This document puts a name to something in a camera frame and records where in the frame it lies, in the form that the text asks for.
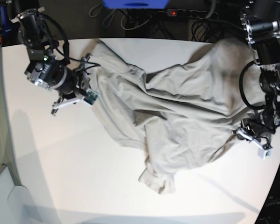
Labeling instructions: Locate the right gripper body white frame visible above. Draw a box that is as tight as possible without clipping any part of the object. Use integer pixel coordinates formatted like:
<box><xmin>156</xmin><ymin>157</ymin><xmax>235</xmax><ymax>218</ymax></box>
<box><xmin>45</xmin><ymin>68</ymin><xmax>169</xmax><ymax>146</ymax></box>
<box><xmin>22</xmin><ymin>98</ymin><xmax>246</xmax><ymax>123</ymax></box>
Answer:
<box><xmin>51</xmin><ymin>53</ymin><xmax>91</xmax><ymax>115</ymax></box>

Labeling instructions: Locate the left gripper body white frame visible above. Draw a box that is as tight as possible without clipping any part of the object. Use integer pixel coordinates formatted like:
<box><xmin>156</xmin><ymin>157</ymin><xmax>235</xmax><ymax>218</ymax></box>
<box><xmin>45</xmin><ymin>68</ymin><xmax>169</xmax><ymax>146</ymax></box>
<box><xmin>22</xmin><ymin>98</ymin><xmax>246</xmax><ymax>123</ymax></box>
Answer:
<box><xmin>237</xmin><ymin>119</ymin><xmax>274</xmax><ymax>149</ymax></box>

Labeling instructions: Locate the grey t-shirt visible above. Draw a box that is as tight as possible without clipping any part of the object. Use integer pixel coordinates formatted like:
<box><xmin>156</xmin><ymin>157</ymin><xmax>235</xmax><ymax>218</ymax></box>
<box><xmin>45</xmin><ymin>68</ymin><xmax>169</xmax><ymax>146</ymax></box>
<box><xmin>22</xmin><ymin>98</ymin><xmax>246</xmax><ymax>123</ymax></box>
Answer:
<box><xmin>90</xmin><ymin>39</ymin><xmax>252</xmax><ymax>194</ymax></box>

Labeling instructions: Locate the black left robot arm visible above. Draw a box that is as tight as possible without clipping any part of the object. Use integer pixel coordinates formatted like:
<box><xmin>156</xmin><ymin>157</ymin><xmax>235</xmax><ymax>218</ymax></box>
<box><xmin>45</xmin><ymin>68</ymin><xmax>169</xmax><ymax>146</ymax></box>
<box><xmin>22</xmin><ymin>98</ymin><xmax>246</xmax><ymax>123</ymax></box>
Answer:
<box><xmin>236</xmin><ymin>0</ymin><xmax>280</xmax><ymax>154</ymax></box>

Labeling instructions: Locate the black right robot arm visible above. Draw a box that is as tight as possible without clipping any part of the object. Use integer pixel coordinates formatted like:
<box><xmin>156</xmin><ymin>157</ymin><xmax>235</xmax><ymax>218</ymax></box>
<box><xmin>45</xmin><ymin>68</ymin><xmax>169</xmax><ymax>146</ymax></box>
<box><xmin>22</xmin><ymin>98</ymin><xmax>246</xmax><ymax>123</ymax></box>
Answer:
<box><xmin>6</xmin><ymin>0</ymin><xmax>99</xmax><ymax>115</ymax></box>

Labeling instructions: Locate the blue box at top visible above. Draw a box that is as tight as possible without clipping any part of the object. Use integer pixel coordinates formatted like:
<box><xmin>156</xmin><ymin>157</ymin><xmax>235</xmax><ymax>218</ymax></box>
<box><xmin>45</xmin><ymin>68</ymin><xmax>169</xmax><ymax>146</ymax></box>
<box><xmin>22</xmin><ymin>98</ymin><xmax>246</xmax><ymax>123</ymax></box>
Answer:
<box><xmin>103</xmin><ymin>0</ymin><xmax>169</xmax><ymax>9</ymax></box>

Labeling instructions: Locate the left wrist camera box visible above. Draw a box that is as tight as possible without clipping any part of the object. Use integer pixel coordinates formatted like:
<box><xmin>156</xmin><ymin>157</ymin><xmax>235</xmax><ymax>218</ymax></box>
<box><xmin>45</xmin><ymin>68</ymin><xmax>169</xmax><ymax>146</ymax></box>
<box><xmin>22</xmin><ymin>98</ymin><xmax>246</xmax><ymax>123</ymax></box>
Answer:
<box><xmin>258</xmin><ymin>147</ymin><xmax>273</xmax><ymax>160</ymax></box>

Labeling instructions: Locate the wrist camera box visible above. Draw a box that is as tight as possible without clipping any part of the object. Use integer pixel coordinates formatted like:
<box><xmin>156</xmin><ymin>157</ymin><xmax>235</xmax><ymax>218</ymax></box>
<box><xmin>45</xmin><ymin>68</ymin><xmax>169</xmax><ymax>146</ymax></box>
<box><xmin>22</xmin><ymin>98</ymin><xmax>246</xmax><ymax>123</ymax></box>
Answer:
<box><xmin>82</xmin><ymin>89</ymin><xmax>99</xmax><ymax>107</ymax></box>
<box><xmin>258</xmin><ymin>147</ymin><xmax>273</xmax><ymax>160</ymax></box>

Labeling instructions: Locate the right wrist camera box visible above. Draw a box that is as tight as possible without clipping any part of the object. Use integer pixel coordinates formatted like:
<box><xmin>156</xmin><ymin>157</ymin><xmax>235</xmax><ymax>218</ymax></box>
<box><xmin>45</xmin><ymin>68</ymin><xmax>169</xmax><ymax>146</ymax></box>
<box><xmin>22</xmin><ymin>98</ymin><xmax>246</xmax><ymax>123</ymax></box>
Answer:
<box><xmin>82</xmin><ymin>89</ymin><xmax>99</xmax><ymax>107</ymax></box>

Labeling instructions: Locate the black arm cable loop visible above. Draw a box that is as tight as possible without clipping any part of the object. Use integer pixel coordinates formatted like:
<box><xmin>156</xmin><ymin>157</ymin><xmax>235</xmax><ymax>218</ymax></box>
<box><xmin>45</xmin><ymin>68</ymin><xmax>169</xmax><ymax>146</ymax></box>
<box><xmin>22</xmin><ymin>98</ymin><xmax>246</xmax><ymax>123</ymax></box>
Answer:
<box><xmin>40</xmin><ymin>13</ymin><xmax>70</xmax><ymax>63</ymax></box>
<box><xmin>238</xmin><ymin>62</ymin><xmax>266</xmax><ymax>110</ymax></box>

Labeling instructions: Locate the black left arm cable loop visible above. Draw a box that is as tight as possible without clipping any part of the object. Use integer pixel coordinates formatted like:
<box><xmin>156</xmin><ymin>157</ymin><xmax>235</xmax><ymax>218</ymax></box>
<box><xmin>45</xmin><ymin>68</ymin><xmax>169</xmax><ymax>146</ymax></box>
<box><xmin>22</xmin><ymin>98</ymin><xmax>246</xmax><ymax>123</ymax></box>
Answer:
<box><xmin>238</xmin><ymin>62</ymin><xmax>266</xmax><ymax>110</ymax></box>

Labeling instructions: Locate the white cable on floor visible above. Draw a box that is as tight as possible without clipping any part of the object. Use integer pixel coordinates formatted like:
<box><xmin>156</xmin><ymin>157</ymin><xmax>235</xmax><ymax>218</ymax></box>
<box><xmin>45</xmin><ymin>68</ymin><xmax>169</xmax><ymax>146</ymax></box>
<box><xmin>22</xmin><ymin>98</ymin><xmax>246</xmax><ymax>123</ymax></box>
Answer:
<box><xmin>120</xmin><ymin>14</ymin><xmax>152</xmax><ymax>30</ymax></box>

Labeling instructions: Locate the black power strip red switch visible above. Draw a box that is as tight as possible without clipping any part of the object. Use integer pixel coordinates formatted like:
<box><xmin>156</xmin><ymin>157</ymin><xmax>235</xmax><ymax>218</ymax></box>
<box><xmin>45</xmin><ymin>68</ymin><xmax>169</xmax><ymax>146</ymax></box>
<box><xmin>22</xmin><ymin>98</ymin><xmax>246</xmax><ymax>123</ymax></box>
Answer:
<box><xmin>166</xmin><ymin>8</ymin><xmax>208</xmax><ymax>19</ymax></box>

